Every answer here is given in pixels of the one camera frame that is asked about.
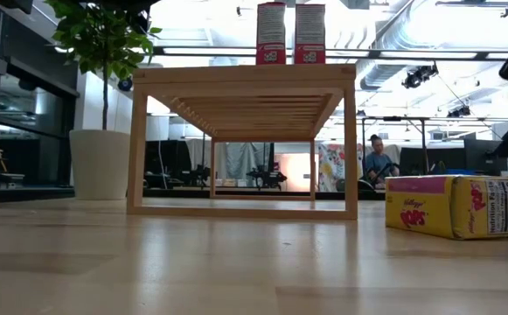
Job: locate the yellow Corn Pops cereal box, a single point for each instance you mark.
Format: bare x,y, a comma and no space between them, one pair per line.
428,205

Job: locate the red Froot Loops cereal box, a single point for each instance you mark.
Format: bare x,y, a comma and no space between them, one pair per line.
309,26
271,26

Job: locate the black background robot arm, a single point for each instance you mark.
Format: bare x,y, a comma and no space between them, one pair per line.
199,175
266,177

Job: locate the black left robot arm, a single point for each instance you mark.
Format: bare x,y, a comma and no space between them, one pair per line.
127,3

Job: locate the light wooden slatted shelf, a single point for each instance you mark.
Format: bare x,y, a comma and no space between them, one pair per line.
240,74

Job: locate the black computer monitor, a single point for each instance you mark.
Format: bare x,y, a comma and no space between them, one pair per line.
481,155

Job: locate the black ceiling spotlight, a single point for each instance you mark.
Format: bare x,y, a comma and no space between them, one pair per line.
460,110
419,76

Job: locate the blue plastic bin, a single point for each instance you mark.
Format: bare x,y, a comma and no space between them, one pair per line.
454,172

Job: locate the person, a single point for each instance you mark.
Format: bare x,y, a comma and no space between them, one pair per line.
378,164

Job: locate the floral patterned cloth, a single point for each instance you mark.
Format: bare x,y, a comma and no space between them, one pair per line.
332,166

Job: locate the orange lit panel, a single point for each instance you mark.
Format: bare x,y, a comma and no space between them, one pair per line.
297,170

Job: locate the grey hanging cloth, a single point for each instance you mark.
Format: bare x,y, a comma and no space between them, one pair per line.
236,159

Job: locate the green leafy potted tree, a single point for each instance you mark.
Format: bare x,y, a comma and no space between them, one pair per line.
100,39

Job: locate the grey tray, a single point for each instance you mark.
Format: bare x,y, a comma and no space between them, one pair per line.
11,178

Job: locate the black metal frame stand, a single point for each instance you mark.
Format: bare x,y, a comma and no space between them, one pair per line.
423,144

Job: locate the small round dark camera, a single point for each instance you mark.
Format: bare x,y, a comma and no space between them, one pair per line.
125,84

